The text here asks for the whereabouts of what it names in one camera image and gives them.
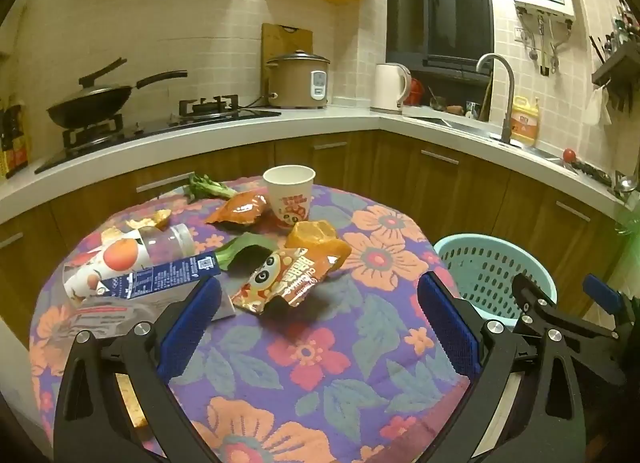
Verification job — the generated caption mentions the dark window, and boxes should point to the dark window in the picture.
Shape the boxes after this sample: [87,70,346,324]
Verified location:
[385,0,496,76]

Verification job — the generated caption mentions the orange peel scraps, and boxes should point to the orange peel scraps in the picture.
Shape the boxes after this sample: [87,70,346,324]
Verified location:
[124,210,172,232]

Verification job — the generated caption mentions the floral tablecloth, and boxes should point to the floral tablecloth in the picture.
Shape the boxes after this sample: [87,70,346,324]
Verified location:
[29,176,473,463]

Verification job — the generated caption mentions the dark wall rack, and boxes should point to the dark wall rack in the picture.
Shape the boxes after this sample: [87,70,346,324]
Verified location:
[590,43,640,110]

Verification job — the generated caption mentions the blue drink carton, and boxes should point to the blue drink carton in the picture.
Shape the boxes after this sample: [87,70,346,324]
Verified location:
[75,250,237,339]

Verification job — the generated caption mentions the orange snack bag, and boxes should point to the orange snack bag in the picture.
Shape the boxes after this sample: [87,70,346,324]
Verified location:
[205,193,269,228]

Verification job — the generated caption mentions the brown rice cooker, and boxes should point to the brown rice cooker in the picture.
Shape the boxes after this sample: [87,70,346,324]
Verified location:
[266,50,331,110]

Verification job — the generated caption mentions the metal faucet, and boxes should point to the metal faucet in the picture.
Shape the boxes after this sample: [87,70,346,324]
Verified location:
[476,54,517,144]

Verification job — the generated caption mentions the wooden cutting board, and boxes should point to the wooden cutting board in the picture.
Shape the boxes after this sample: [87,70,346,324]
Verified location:
[261,23,314,94]

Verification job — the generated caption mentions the metal sink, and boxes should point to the metal sink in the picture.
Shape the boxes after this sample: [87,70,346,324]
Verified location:
[415,113,561,164]

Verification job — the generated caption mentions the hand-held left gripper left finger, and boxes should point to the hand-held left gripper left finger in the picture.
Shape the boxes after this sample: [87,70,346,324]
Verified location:
[52,275,224,463]

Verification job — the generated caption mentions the yellow detergent bottle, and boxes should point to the yellow detergent bottle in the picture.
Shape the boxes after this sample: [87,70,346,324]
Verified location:
[511,96,542,146]

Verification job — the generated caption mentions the wooden base cabinets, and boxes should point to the wooden base cabinets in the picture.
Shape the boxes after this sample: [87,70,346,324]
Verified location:
[0,130,640,344]

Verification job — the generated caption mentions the teal plastic basket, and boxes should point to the teal plastic basket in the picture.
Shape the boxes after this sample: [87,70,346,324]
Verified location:
[432,234,558,331]

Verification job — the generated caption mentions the clear bottle with orange label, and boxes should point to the clear bottle with orange label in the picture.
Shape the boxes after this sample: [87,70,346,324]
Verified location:
[62,223,196,309]

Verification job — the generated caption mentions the white paper cup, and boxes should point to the white paper cup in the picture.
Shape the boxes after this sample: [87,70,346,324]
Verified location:
[263,166,316,230]

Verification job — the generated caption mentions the orange peel piece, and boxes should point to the orange peel piece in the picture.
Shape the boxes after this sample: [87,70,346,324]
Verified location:
[286,220,337,249]

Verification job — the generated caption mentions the red container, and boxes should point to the red container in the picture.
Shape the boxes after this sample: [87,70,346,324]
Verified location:
[402,77,426,106]

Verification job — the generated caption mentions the dark sauce bottle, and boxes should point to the dark sauce bottle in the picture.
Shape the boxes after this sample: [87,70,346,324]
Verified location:
[10,100,30,170]
[0,98,16,179]

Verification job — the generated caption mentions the black gas stove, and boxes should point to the black gas stove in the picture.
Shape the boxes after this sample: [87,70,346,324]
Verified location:
[34,96,282,174]

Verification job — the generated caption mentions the black wok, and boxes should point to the black wok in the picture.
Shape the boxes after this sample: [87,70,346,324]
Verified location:
[46,57,188,128]

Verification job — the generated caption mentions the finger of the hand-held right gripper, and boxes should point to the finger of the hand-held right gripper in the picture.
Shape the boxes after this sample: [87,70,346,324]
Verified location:
[582,273,639,340]
[512,272,619,343]

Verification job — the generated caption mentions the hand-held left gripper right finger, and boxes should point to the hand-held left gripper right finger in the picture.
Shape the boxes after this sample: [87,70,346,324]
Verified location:
[417,270,589,463]

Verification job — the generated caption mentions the hanging white cloth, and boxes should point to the hanging white cloth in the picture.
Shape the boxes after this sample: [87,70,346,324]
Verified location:
[585,86,614,127]

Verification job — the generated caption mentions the cream electric kettle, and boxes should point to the cream electric kettle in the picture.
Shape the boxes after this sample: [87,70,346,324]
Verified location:
[370,63,412,115]

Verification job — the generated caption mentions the green vegetable leaf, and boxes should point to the green vegetable leaf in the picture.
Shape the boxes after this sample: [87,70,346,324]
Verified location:
[215,234,279,274]

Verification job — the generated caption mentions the panda print snack packet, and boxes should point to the panda print snack packet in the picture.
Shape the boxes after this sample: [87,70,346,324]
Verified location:
[231,241,352,317]

